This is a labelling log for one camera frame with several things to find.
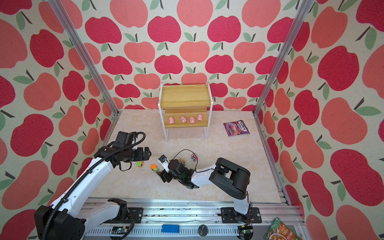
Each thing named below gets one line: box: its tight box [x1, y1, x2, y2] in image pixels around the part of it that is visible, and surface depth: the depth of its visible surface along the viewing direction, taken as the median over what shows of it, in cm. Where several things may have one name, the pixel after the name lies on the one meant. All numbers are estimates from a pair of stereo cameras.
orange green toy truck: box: [150, 164, 159, 173], surface depth 90 cm
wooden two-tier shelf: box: [158, 81, 214, 142], surface depth 89 cm
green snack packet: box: [263, 217, 302, 240], surface depth 70 cm
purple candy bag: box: [223, 120, 250, 137], surface depth 110 cm
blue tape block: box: [161, 224, 180, 234], surface depth 72 cm
